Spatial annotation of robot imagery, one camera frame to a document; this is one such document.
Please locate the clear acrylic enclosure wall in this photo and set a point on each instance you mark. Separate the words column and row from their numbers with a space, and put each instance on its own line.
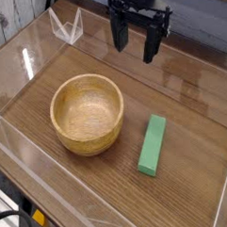
column 72, row 191

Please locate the clear acrylic corner bracket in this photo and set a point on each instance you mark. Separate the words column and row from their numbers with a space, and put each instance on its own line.
column 68, row 32

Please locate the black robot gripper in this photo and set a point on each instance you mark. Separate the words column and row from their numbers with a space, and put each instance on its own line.
column 145, row 14

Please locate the green rectangular block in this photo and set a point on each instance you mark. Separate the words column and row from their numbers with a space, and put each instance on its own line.
column 151, row 147

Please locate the yellow sticker on device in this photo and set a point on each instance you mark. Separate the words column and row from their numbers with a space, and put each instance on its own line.
column 39, row 218

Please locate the brown wooden bowl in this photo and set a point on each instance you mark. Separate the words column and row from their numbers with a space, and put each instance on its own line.
column 87, row 114

